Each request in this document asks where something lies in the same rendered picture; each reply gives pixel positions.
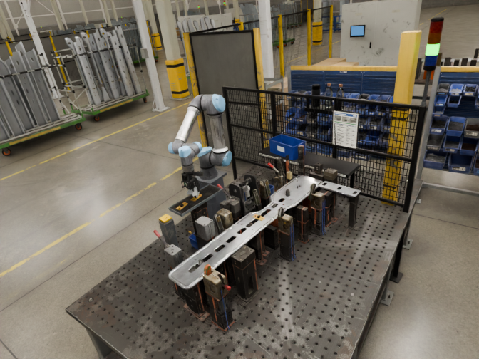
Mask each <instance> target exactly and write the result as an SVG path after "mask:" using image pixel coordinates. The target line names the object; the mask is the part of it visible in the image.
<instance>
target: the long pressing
mask: <svg viewBox="0 0 479 359"><path fill-rule="evenodd" d="M322 182H323V181H321V180H320V179H315V178H312V177H307V176H304V175H298V176H296V177H295V178H294V179H293V180H291V181H290V182H288V183H287V184H285V185H284V186H283V187H282V188H280V189H278V190H277V191H276V192H275V193H274V194H272V195H271V196H270V199H271V203H270V204H268V205H267V206H266V207H265V208H264V209H262V210H260V211H258V212H250V213H248V214H247V215H245V216H244V217H243V218H241V219H240V220H239V221H237V222H236V223H234V224H233V225H232V226H231V227H229V228H228V229H226V230H225V231H223V232H222V233H221V234H220V235H218V236H217V237H215V238H214V239H213V240H212V241H210V242H209V243H207V244H206V245H204V246H203V247H202V248H201V249H199V250H198V251H196V252H195V253H194V254H193V255H191V256H190V257H188V258H187V259H186V260H184V261H183V262H182V263H181V264H179V265H178V266H176V267H175V268H174V269H172V270H171V271H170V272H169V274H168V277H169V279H170V280H171V281H173V282H174V283H176V284H177V285H178V286H180V287H181V288H183V289H191V288H192V287H194V286H195V285H196V284H198V283H199V282H200V281H201V280H203V277H202V276H203V275H204V267H205V265H206V264H209V265H210V266H211V267H212V269H216V268H217V267H218V266H219V265H220V264H222V263H223V262H224V261H226V260H227V259H228V258H229V257H231V255H233V254H234V253H235V252H236V251H238V250H239V249H240V248H241V247H243V246H244V245H245V244H246V243H247V242H248V241H250V240H251V239H252V238H253V237H255V236H256V235H257V234H258V233H260V232H261V231H262V230H263V229H264V228H265V227H267V226H268V225H269V224H271V223H272V222H273V221H274V220H275V219H276V218H277V213H278V208H280V207H284V212H285V211H287V210H288V209H291V208H292V207H295V206H297V205H298V204H299V203H300V202H302V201H303V200H304V199H305V198H307V197H308V196H309V191H310V186H311V184H312V183H315V184H316V187H315V190H316V189H317V188H318V187H319V185H320V184H321V183H322ZM299 185H300V187H299ZM297 186H298V188H297ZM287 189H288V190H289V191H290V196H288V197H287V196H286V190H287ZM280 199H284V201H283V202H279V200H280ZM274 204H278V205H277V206H276V207H275V208H272V207H271V206H273V205H274ZM283 204H284V205H283ZM268 209H269V210H271V211H270V212H268V213H267V214H266V215H264V216H263V217H264V218H265V219H264V220H263V221H260V220H258V221H257V222H255V223H254V224H253V225H252V226H251V227H246V226H247V225H248V224H249V223H250V222H252V221H253V220H255V218H254V217H253V216H254V215H255V214H258V215H261V214H262V213H264V212H265V211H266V210H268ZM243 228H246V229H247V230H245V231H244V232H243V233H241V234H238V233H237V232H239V231H240V230H241V229H243ZM233 236H235V237H236V238H235V239H234V240H233V241H231V242H230V243H227V242H226V241H227V240H228V239H230V238H231V237H233ZM221 245H224V246H225V247H224V248H223V249H221V250H220V251H218V252H215V249H217V248H218V247H219V246H221ZM209 254H211V255H212V257H211V258H210V259H208V260H207V261H206V262H203V263H202V264H198V263H199V262H198V260H199V259H201V260H203V259H204V258H205V257H206V256H208V255H209ZM195 259H196V260H195ZM196 264H198V265H200V266H199V267H198V268H197V269H195V270H194V271H193V272H192V273H190V272H189V270H190V269H191V268H192V267H193V266H195V265H196Z"/></svg>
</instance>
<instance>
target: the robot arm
mask: <svg viewBox="0 0 479 359"><path fill-rule="evenodd" d="M224 110H225V100H224V98H223V97H222V96H221V95H216V94H214V95H204V94H202V95H198V96H197V97H195V98H194V99H193V100H192V101H191V102H190V104H189V105H188V107H187V114H186V116H185V119H184V120H183V122H182V125H181V127H180V130H179V132H178V134H177V137H176V138H175V141H174V142H171V143H170V144H169V145H168V151H169V152H170V153H172V154H179V156H180V161H181V165H182V170H183V173H181V174H182V181H181V182H182V183H183V182H184V186H182V188H184V187H186V188H187V189H188V192H187V194H192V195H193V197H195V195H196V198H197V197H198V195H199V193H200V184H199V182H198V180H197V178H196V177H195V176H199V177H200V179H202V180H211V179H214V178H216V177H217V176H218V171H217V169H216V167H215V165H217V166H228V165H229V164H230V163H231V160H232V153H231V152H230V151H228V147H226V146H225V136H224V130H223V125H222V114H223V111H224ZM202 111H206V112H207V116H209V117H210V124H211V130H212V139H213V143H214V148H213V149H212V148H211V147H204V148H202V145H201V144H200V143H199V142H194V143H192V144H187V143H186V142H187V139H188V138H189V135H190V133H191V130H192V128H193V125H194V124H195V121H196V119H197V116H198V115H200V113H201V112H202ZM196 155H198V159H199V163H200V171H197V172H195V170H194V165H193V160H192V159H193V157H195V156H196Z"/></svg>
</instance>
